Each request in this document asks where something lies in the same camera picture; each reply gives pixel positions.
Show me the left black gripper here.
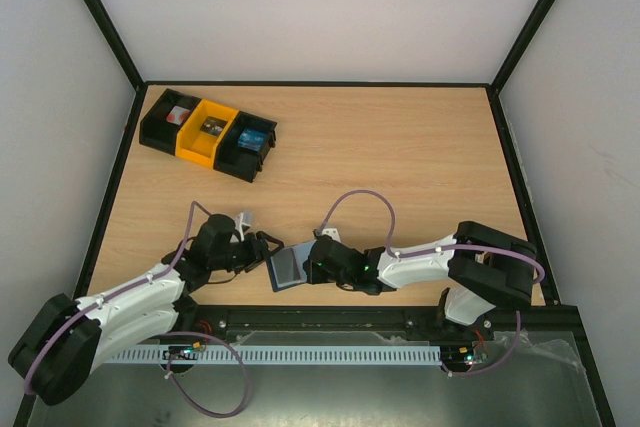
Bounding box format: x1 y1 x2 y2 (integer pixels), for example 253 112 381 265
210 231 285 274

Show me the blue leather card holder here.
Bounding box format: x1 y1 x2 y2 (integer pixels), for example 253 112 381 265
266 240 315 292

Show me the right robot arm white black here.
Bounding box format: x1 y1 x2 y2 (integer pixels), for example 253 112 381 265
303 221 545 339

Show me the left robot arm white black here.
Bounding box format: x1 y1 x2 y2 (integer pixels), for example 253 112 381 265
8 214 284 406

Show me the blue card in bin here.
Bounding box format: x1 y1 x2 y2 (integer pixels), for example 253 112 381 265
237 128 267 151

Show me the red white card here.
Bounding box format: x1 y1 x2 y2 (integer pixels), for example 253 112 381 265
166 106 191 126

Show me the right black storage bin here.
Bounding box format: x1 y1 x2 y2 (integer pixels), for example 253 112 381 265
213 111 277 183

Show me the yellow storage bin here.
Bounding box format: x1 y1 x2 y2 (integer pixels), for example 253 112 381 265
175 99 240 169

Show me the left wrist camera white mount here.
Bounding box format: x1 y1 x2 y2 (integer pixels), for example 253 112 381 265
234 211 253 242

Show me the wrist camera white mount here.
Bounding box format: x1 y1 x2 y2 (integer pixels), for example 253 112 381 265
234 211 253 242
314 227 341 242

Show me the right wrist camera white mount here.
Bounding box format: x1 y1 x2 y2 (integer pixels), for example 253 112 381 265
314 227 341 242

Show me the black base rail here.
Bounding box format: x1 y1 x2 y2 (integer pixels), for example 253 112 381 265
189 305 451 346

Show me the light blue slotted cable duct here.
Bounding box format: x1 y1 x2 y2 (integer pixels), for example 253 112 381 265
108 344 441 366

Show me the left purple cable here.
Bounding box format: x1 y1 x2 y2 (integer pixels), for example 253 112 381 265
23 200 250 418

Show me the black enclosure frame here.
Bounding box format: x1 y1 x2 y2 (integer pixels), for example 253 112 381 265
12 0 617 427

